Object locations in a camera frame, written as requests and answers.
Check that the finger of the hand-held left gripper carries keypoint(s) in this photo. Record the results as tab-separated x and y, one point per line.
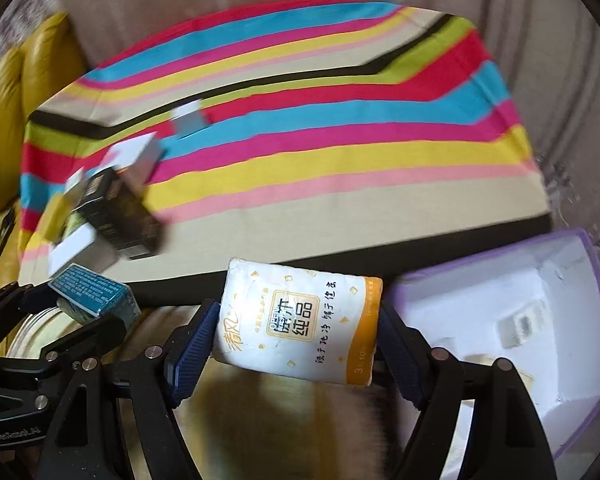
100	332
10	300

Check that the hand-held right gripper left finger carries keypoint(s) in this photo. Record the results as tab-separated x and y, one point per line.
195	345

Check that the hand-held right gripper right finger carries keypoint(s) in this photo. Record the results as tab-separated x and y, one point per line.
395	350

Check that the teal box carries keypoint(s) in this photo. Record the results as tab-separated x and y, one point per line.
92	292

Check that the white tissue pack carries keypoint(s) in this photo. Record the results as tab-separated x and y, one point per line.
295	325

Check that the purple storage box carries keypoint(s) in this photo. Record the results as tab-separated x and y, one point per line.
480	285

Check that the large white box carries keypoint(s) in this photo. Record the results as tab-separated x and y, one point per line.
135	157

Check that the beige striped cushion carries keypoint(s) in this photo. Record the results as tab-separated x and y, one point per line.
30	335

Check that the flat white box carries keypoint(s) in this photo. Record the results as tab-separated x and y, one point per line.
80	250

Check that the black box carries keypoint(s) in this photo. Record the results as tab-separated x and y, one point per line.
117	215

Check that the white box with barcode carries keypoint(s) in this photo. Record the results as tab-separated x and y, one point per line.
517	329

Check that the yellow sofa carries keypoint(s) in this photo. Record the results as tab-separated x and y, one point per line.
10	110

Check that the striped tablecloth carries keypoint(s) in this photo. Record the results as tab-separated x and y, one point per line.
330	170

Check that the small white box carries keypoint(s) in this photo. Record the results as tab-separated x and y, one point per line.
191	119

